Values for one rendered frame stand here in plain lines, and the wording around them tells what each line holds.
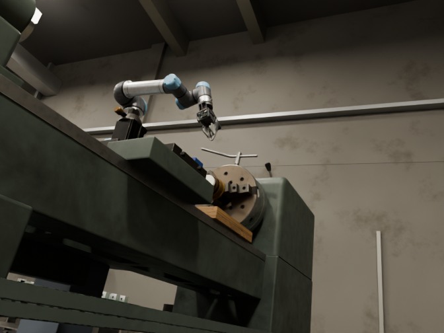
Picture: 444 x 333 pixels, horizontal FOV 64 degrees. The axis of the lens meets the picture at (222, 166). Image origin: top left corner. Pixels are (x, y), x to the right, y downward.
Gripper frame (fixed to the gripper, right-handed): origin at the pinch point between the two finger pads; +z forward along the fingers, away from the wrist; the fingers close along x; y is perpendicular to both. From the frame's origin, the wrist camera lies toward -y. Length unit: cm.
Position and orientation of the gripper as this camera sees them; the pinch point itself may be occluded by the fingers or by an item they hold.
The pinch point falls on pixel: (212, 139)
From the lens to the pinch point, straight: 175.1
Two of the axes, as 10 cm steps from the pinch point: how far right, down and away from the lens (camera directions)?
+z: 1.3, 8.3, -5.4
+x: 8.7, -3.5, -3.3
